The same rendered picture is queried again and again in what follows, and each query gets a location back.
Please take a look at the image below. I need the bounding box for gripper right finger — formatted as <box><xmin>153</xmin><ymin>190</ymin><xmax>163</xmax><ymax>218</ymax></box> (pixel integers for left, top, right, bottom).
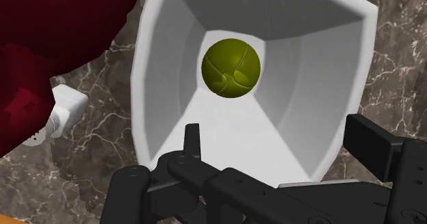
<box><xmin>342</xmin><ymin>113</ymin><xmax>427</xmax><ymax>224</ymax></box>

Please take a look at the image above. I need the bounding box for dark red lumpy object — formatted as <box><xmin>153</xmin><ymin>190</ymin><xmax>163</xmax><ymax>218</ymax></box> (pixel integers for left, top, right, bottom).
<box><xmin>0</xmin><ymin>0</ymin><xmax>144</xmax><ymax>159</ymax></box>

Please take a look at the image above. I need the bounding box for yellow-green tennis ball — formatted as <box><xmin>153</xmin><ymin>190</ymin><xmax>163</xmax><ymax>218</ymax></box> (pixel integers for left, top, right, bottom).
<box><xmin>200</xmin><ymin>38</ymin><xmax>261</xmax><ymax>99</ymax></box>

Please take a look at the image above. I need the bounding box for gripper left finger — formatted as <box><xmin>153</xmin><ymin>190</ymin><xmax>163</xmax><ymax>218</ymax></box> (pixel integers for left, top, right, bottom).
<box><xmin>100</xmin><ymin>123</ymin><xmax>335</xmax><ymax>224</ymax></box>

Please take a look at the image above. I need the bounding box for white deep bowl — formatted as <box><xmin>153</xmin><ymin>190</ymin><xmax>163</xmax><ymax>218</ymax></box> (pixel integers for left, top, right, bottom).
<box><xmin>130</xmin><ymin>0</ymin><xmax>380</xmax><ymax>188</ymax></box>

